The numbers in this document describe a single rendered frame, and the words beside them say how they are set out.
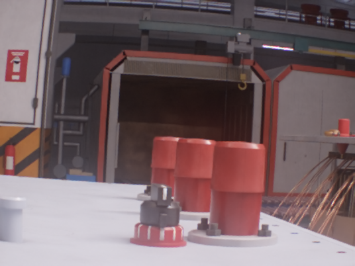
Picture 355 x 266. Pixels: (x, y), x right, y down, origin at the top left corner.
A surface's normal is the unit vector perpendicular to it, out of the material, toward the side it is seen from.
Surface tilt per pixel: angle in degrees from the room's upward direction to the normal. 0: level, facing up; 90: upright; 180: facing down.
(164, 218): 90
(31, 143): 90
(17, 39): 90
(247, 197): 91
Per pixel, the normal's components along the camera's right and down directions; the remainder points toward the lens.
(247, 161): 0.19, 0.00
